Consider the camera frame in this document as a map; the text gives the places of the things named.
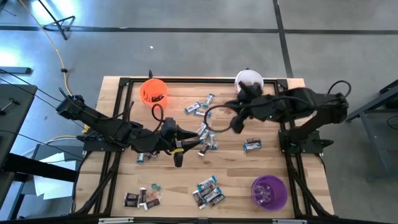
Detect yellow cable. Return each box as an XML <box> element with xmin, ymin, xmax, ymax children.
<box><xmin>18</xmin><ymin>0</ymin><xmax>90</xmax><ymax>147</ymax></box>

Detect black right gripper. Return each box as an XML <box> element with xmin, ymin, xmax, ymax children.
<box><xmin>238</xmin><ymin>81</ymin><xmax>274</xmax><ymax>122</ymax></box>

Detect black side table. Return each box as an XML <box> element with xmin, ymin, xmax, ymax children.
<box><xmin>0</xmin><ymin>83</ymin><xmax>38</xmax><ymax>169</ymax></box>

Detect orange plastic bucket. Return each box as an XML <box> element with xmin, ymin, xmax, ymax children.
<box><xmin>139</xmin><ymin>77</ymin><xmax>169</xmax><ymax>110</ymax></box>

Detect black aluminium table frame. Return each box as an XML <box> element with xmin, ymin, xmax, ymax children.
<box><xmin>72</xmin><ymin>76</ymin><xmax>336</xmax><ymax>224</ymax></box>

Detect black tripod stand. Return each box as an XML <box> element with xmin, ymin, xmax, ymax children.
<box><xmin>37</xmin><ymin>0</ymin><xmax>76</xmax><ymax>40</ymax></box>

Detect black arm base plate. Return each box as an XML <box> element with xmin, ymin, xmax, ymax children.
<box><xmin>76</xmin><ymin>133</ymin><xmax>125</xmax><ymax>153</ymax></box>
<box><xmin>279</xmin><ymin>129</ymin><xmax>334</xmax><ymax>155</ymax></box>

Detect black table beam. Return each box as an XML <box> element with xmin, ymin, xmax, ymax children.
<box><xmin>0</xmin><ymin>152</ymin><xmax>78</xmax><ymax>183</ymax></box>

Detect white papers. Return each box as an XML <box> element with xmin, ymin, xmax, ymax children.
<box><xmin>32</xmin><ymin>151</ymin><xmax>77</xmax><ymax>200</ymax></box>

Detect purple plastic bowl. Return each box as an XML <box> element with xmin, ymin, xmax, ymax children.
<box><xmin>251</xmin><ymin>174</ymin><xmax>289</xmax><ymax>212</ymax></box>

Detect clear wrapped candy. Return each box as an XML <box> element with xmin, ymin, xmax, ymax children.
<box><xmin>253</xmin><ymin>183</ymin><xmax>274</xmax><ymax>206</ymax></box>

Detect grey metal bar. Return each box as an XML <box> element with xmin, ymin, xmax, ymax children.
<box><xmin>0</xmin><ymin>66</ymin><xmax>33</xmax><ymax>75</ymax></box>

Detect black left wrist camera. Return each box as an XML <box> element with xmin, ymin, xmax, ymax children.
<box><xmin>172</xmin><ymin>148</ymin><xmax>185</xmax><ymax>168</ymax></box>

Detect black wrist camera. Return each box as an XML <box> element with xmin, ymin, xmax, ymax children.
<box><xmin>172</xmin><ymin>148</ymin><xmax>185</xmax><ymax>168</ymax></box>
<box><xmin>229</xmin><ymin>114</ymin><xmax>247</xmax><ymax>134</ymax></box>

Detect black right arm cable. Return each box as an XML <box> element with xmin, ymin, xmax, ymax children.
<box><xmin>203</xmin><ymin>80</ymin><xmax>352</xmax><ymax>133</ymax></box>

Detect black tool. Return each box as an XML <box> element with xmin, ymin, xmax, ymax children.
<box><xmin>0</xmin><ymin>98</ymin><xmax>20</xmax><ymax>115</ymax></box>

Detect white jack-o-lantern bucket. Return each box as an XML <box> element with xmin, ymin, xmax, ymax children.
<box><xmin>234</xmin><ymin>68</ymin><xmax>265</xmax><ymax>94</ymax></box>

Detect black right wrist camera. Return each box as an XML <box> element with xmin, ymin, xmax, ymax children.
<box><xmin>229</xmin><ymin>114</ymin><xmax>247</xmax><ymax>134</ymax></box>

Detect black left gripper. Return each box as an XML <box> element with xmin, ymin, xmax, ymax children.
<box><xmin>160</xmin><ymin>117</ymin><xmax>201</xmax><ymax>150</ymax></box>

